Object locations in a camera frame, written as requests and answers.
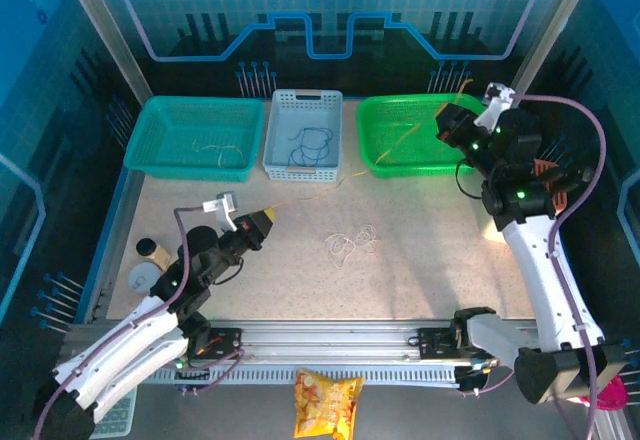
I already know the thin white cable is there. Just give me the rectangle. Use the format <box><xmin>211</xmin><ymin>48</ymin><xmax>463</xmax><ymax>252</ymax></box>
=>
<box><xmin>323</xmin><ymin>232</ymin><xmax>357</xmax><ymax>270</ymax></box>
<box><xmin>353</xmin><ymin>223</ymin><xmax>382</xmax><ymax>257</ymax></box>
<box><xmin>191</xmin><ymin>138</ymin><xmax>251</xmax><ymax>169</ymax></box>

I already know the small jar black lid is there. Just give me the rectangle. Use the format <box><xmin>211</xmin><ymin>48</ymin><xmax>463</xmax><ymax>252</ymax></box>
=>
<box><xmin>135</xmin><ymin>237</ymin><xmax>174</xmax><ymax>272</ymax></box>

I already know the bright green plastic basket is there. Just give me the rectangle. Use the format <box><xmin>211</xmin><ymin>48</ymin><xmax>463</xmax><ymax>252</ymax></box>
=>
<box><xmin>355</xmin><ymin>93</ymin><xmax>489</xmax><ymax>180</ymax></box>

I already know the pale blue plastic basket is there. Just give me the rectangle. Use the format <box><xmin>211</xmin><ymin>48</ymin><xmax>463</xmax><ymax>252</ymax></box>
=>
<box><xmin>262</xmin><ymin>88</ymin><xmax>345</xmax><ymax>183</ymax></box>

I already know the teal plastic basket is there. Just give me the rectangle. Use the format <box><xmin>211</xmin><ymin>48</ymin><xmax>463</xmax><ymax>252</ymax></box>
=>
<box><xmin>123</xmin><ymin>95</ymin><xmax>266</xmax><ymax>182</ymax></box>

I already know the white desk calculator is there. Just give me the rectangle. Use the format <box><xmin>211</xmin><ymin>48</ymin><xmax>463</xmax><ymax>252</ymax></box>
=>
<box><xmin>88</xmin><ymin>384</ymin><xmax>139</xmax><ymax>437</ymax></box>

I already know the yellow snack bag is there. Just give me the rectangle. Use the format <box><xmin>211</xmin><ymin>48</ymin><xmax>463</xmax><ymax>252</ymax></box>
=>
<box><xmin>292</xmin><ymin>367</ymin><xmax>366</xmax><ymax>440</ymax></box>

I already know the pink plastic object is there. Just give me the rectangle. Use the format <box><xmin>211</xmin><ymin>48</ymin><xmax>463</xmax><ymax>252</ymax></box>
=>
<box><xmin>582</xmin><ymin>375</ymin><xmax>629</xmax><ymax>414</ymax></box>

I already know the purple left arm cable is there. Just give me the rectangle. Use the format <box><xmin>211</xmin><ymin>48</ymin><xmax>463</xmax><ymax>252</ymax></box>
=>
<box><xmin>32</xmin><ymin>204</ymin><xmax>247</xmax><ymax>440</ymax></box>

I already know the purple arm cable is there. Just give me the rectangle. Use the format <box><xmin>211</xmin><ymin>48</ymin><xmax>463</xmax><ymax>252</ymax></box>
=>
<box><xmin>32</xmin><ymin>204</ymin><xmax>247</xmax><ymax>440</ymax></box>
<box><xmin>459</xmin><ymin>92</ymin><xmax>607</xmax><ymax>440</ymax></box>

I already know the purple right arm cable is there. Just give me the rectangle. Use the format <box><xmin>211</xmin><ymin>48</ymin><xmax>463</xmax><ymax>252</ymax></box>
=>
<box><xmin>459</xmin><ymin>92</ymin><xmax>607</xmax><ymax>440</ymax></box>

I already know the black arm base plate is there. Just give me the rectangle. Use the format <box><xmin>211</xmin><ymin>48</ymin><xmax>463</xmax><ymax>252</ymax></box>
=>
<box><xmin>416</xmin><ymin>327</ymin><xmax>456</xmax><ymax>360</ymax></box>
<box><xmin>202</xmin><ymin>327</ymin><xmax>246</xmax><ymax>359</ymax></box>

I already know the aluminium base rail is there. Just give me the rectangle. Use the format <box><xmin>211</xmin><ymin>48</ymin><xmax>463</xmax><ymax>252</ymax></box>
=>
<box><xmin>64</xmin><ymin>317</ymin><xmax>539</xmax><ymax>367</ymax></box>

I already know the aluminium frame post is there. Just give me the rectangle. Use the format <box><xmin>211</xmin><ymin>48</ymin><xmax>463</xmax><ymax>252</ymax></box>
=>
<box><xmin>503</xmin><ymin>0</ymin><xmax>599</xmax><ymax>114</ymax></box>
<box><xmin>53</xmin><ymin>0</ymin><xmax>154</xmax><ymax>106</ymax></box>

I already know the white slotted cable duct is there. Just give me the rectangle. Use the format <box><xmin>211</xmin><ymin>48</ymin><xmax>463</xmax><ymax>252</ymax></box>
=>
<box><xmin>139</xmin><ymin>363</ymin><xmax>461</xmax><ymax>387</ymax></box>

